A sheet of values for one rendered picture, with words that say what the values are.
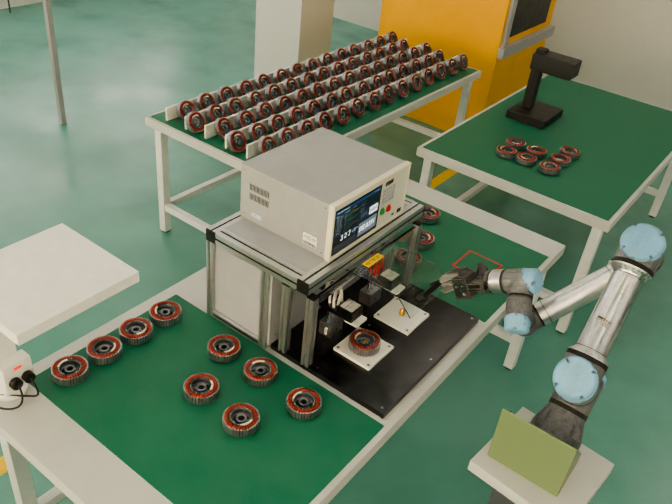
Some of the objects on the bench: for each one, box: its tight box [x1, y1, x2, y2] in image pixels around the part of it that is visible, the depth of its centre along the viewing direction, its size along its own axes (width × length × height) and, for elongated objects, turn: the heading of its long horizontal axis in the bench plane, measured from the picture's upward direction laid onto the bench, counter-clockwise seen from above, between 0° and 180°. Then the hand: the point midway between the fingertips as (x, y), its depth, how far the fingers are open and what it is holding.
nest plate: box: [333, 327, 394, 371], centre depth 239 cm, size 15×15×1 cm
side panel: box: [206, 240, 270, 350], centre depth 236 cm, size 28×3×32 cm, turn 45°
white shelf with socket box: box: [0, 223, 140, 410], centre depth 201 cm, size 35×37×46 cm
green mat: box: [29, 294, 384, 504], centre depth 215 cm, size 94×61×1 cm, turn 45°
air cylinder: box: [319, 313, 343, 338], centre depth 245 cm, size 5×8×6 cm
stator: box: [286, 387, 322, 420], centre depth 217 cm, size 11×11×4 cm
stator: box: [243, 357, 278, 387], centre depth 226 cm, size 11×11×4 cm
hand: (442, 280), depth 229 cm, fingers closed, pressing on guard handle
